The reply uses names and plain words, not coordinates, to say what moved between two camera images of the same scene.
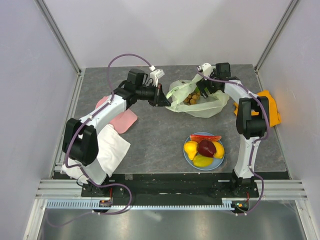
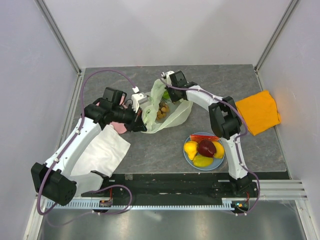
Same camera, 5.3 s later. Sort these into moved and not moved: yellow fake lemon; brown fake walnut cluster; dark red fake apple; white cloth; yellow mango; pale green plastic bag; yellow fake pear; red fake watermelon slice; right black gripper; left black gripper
Moved: right black gripper; pale green plastic bag; left black gripper; brown fake walnut cluster
Not moved: dark red fake apple; yellow fake pear; yellow mango; red fake watermelon slice; white cloth; yellow fake lemon
